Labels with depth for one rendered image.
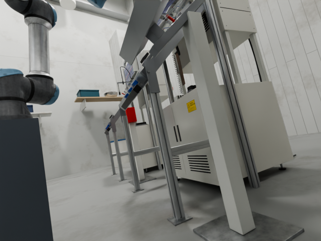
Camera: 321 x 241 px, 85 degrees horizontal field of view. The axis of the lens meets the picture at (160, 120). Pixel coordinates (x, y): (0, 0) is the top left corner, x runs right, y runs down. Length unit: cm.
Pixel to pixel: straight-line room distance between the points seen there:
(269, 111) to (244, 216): 85
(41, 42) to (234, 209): 110
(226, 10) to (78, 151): 487
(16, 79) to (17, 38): 543
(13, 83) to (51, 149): 452
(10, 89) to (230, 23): 132
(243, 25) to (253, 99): 55
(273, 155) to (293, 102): 245
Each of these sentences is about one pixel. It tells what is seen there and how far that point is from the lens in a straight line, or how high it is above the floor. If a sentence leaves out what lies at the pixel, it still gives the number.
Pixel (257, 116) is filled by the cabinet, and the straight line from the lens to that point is 129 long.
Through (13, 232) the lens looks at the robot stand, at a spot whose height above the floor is 16.
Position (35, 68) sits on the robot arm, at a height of 82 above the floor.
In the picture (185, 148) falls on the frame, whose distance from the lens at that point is 88.
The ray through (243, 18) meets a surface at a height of 110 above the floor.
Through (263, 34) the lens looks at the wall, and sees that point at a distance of 407.
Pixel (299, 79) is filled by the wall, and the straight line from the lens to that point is 373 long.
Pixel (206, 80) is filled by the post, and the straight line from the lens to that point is 67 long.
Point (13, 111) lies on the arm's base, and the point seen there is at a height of 58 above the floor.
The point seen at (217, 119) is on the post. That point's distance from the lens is 64.
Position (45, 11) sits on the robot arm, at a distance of 116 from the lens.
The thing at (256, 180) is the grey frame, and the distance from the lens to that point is 116.
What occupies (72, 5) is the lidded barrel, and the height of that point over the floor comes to 481.
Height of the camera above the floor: 36
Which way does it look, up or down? 7 degrees up
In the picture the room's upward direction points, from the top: 12 degrees counter-clockwise
